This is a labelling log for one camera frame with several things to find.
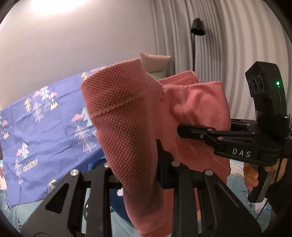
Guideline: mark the black floor lamp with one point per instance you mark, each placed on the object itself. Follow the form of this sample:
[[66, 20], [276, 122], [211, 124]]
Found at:
[[197, 30]]

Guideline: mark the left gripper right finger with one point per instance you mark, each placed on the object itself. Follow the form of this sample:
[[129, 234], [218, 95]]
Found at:
[[203, 204]]

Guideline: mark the person's right hand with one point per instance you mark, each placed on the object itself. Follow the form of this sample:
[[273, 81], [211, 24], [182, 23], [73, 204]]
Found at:
[[251, 174]]

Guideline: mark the navy star fleece garment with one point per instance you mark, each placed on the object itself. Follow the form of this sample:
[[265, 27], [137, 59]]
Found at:
[[116, 196]]

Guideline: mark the grey pleated curtain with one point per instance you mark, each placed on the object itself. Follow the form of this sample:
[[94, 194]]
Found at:
[[237, 34]]

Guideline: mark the purple tree print sheet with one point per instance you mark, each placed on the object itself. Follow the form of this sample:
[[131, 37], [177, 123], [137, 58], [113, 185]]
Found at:
[[44, 136]]

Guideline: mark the far green pillow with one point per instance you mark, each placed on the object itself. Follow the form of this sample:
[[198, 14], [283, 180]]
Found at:
[[159, 75]]

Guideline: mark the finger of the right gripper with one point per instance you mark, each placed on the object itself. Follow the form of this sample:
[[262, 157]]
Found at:
[[194, 132], [244, 124]]

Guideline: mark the coral pink knit sweater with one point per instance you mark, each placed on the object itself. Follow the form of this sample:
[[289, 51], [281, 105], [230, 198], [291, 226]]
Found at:
[[131, 112]]

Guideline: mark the teal patterned bed quilt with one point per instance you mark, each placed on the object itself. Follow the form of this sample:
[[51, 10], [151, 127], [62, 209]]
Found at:
[[19, 214]]

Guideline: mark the beige pink pillow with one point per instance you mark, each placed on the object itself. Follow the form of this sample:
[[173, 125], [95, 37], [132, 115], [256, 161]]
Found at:
[[154, 63]]

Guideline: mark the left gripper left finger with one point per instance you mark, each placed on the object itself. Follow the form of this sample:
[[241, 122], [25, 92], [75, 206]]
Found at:
[[78, 206]]

